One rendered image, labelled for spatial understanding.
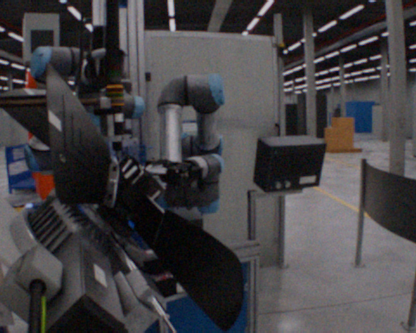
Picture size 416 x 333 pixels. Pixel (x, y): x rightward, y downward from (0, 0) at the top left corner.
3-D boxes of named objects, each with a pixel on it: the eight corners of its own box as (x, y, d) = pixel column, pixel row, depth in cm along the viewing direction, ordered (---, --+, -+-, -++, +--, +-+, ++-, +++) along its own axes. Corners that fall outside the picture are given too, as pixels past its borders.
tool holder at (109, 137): (108, 142, 79) (106, 97, 77) (89, 142, 83) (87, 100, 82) (138, 139, 86) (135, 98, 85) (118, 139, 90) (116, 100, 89)
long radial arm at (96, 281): (40, 267, 65) (80, 226, 67) (68, 291, 68) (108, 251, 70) (22, 354, 38) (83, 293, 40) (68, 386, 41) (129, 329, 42)
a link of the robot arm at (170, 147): (152, 70, 129) (152, 205, 117) (183, 68, 129) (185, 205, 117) (157, 85, 140) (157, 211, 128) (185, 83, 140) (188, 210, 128)
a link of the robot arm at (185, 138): (166, 159, 178) (165, 132, 176) (194, 159, 178) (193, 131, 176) (164, 163, 166) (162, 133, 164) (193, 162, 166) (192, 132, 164)
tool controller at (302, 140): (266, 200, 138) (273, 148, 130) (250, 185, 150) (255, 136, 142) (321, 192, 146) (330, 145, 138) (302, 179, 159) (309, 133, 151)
